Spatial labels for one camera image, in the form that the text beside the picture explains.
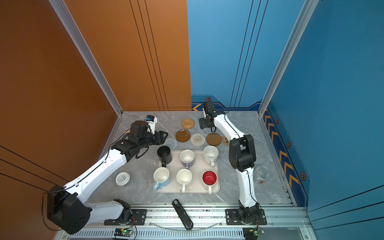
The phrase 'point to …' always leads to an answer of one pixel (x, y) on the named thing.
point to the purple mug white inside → (187, 157)
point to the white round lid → (122, 178)
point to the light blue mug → (161, 176)
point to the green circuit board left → (123, 232)
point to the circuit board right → (252, 233)
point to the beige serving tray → (196, 185)
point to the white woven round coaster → (197, 139)
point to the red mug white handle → (209, 178)
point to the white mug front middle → (184, 177)
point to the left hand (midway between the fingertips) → (164, 132)
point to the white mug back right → (210, 154)
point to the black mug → (164, 154)
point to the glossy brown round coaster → (182, 135)
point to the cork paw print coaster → (225, 140)
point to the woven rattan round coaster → (187, 123)
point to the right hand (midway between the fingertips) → (205, 123)
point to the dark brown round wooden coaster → (213, 139)
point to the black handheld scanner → (183, 217)
